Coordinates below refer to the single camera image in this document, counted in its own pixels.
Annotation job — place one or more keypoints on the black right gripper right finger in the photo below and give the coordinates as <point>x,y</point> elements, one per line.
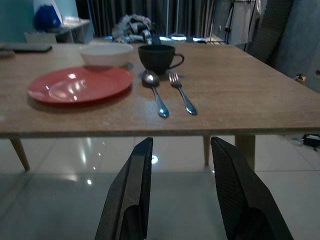
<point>240,195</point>

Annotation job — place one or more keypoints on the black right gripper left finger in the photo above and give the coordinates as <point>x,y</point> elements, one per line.
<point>135,190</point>

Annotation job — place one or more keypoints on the black object on floor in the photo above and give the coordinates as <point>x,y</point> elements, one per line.
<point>311,141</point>

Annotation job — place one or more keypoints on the wooden table with tapered legs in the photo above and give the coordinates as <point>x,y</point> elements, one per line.
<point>225,100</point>

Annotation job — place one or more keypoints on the silver metal spoon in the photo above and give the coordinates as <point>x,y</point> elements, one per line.
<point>153,87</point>

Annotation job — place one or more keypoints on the silver metal fork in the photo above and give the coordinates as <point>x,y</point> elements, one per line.
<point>181,92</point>

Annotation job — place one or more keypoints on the red round plate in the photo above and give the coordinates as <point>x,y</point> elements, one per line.
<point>80,84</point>

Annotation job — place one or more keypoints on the small wooden box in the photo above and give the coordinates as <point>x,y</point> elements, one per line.
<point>300,78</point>

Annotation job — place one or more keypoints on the white bowl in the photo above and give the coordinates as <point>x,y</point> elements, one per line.
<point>106,55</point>

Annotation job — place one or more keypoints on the pile of clothes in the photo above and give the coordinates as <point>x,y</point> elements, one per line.
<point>133,26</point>

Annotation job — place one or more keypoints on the grey ribbed panel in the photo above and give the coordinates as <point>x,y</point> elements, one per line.
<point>271,27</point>

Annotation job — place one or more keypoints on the black clothes rack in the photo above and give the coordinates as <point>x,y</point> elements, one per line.
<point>237,22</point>

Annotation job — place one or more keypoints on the white shelf unit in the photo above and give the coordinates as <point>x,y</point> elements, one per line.
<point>72,28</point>

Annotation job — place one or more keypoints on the dark curtain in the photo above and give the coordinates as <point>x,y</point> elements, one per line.
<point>140,15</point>

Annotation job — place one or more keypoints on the black flat phone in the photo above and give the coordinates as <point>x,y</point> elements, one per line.
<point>31,48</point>

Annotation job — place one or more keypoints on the blue fluffy object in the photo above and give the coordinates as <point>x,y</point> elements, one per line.
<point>47,20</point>

